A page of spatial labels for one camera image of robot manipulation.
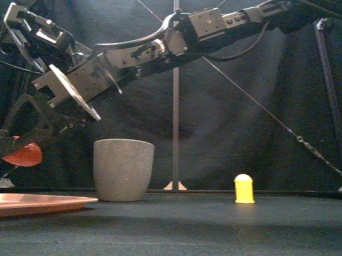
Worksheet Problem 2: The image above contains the orange toy drumstick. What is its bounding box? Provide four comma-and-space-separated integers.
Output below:
1, 135, 44, 168

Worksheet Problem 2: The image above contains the pink plate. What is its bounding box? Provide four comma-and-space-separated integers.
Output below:
0, 193, 100, 219

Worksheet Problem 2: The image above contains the grey cup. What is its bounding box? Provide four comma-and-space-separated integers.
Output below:
92, 138, 156, 203

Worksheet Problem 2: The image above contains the black cloth backdrop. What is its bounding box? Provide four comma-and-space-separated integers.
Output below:
0, 0, 342, 196

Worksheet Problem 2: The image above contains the yellow toy cylinder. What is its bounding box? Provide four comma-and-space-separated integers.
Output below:
232, 173, 256, 205

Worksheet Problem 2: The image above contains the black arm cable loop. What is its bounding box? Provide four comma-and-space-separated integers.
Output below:
92, 11, 184, 52

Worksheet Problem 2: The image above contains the grey vertical frame pole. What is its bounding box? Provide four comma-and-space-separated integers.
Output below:
162, 0, 188, 192

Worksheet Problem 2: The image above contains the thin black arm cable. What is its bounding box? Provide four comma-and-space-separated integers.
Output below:
201, 19, 273, 63

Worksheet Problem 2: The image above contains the black slanted frame strut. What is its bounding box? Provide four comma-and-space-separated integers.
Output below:
312, 17, 342, 153

